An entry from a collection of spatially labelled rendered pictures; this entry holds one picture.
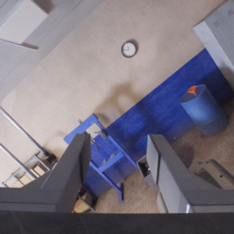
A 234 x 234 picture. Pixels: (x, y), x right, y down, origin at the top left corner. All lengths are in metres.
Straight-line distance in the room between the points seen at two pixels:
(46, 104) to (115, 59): 1.86
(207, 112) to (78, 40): 2.97
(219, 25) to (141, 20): 1.46
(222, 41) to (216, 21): 0.38
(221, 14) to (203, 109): 1.72
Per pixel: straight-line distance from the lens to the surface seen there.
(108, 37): 3.82
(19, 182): 4.81
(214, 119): 3.65
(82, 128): 3.48
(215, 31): 3.77
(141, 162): 3.49
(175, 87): 3.99
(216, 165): 1.24
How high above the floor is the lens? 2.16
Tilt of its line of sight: 12 degrees down
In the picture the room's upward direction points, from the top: 41 degrees counter-clockwise
